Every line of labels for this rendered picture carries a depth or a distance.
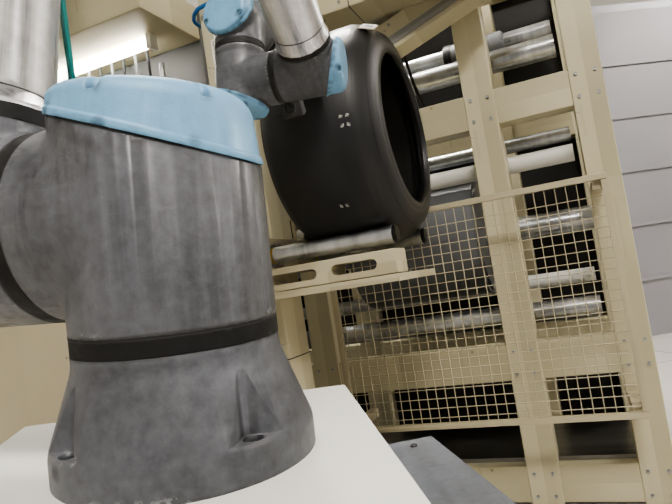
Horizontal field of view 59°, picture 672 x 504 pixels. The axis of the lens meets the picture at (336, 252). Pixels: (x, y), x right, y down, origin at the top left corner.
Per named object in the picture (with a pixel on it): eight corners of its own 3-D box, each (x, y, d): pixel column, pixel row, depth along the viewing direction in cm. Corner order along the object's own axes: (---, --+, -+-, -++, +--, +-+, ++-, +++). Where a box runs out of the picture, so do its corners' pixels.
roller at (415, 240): (313, 245, 183) (319, 254, 186) (311, 256, 180) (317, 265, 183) (423, 224, 170) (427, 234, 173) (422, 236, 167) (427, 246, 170)
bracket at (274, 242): (255, 277, 152) (249, 239, 153) (318, 271, 189) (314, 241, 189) (266, 275, 151) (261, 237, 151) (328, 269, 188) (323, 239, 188)
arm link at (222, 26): (198, 41, 102) (197, -12, 104) (238, 70, 114) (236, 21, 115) (245, 27, 99) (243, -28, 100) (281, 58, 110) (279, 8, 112)
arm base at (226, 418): (307, 494, 35) (290, 326, 35) (-12, 524, 35) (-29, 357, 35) (320, 407, 54) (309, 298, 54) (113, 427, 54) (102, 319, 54)
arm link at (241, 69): (268, 98, 98) (265, 28, 99) (205, 110, 101) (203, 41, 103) (288, 118, 106) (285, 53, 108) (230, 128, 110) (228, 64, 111)
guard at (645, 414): (352, 434, 198) (320, 228, 202) (354, 432, 200) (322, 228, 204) (651, 418, 164) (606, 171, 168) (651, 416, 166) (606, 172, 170)
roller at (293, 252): (269, 244, 157) (277, 255, 160) (266, 257, 154) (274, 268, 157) (395, 220, 144) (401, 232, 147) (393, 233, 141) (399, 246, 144)
